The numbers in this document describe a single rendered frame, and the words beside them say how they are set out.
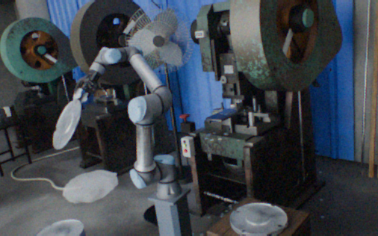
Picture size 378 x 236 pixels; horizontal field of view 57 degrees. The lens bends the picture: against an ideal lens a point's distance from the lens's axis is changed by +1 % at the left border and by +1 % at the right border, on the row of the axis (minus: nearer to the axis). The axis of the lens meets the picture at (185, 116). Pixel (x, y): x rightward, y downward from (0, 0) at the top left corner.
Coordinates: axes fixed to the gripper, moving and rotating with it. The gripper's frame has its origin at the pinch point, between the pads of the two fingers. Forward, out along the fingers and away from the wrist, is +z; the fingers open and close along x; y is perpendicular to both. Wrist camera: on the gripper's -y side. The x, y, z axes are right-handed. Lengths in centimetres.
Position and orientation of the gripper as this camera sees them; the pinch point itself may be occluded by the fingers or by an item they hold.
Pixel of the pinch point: (75, 102)
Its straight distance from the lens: 198.6
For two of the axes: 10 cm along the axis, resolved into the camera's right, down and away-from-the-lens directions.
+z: -4.2, 8.7, -2.7
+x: 6.1, 4.9, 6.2
